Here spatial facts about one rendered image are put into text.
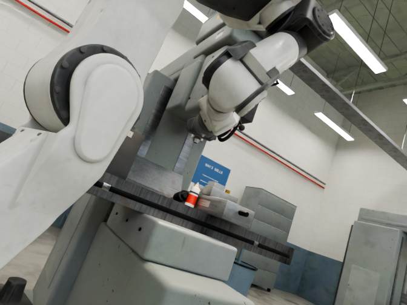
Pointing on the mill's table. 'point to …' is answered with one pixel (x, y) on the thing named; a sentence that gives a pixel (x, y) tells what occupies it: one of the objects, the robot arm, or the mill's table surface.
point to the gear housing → (229, 34)
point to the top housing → (214, 24)
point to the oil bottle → (192, 195)
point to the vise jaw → (218, 193)
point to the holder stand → (126, 155)
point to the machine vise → (223, 209)
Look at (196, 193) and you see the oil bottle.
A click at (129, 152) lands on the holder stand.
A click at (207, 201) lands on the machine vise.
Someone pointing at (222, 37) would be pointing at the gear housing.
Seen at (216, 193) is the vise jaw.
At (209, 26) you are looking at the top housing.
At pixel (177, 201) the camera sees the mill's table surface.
